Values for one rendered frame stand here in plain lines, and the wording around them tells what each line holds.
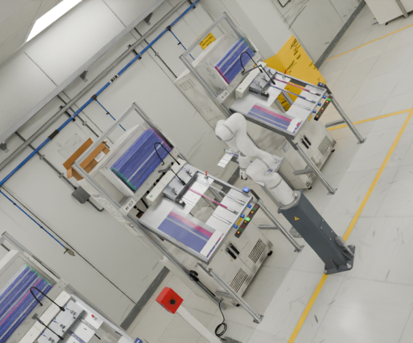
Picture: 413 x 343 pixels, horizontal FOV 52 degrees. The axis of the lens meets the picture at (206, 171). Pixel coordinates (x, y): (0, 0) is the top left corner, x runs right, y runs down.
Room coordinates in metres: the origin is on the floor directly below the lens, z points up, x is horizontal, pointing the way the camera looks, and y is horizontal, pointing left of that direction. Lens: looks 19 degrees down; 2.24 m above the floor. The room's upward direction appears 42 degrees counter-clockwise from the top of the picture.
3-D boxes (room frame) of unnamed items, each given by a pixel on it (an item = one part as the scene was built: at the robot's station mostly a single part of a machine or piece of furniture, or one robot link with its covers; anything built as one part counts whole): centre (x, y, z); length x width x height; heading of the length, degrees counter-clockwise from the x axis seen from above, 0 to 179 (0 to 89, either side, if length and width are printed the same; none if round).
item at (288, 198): (2.77, -0.32, 0.79); 0.19 x 0.19 x 0.18
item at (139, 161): (3.54, 0.34, 1.52); 0.51 x 0.13 x 0.27; 118
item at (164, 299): (2.87, 0.87, 0.39); 0.24 x 0.24 x 0.78; 28
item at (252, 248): (3.62, 0.45, 0.31); 0.70 x 0.65 x 0.62; 118
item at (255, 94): (4.14, -0.93, 0.65); 1.01 x 0.73 x 1.29; 28
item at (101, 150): (3.75, 0.58, 1.82); 0.68 x 0.30 x 0.20; 118
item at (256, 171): (2.77, -0.28, 1.00); 0.19 x 0.12 x 0.24; 100
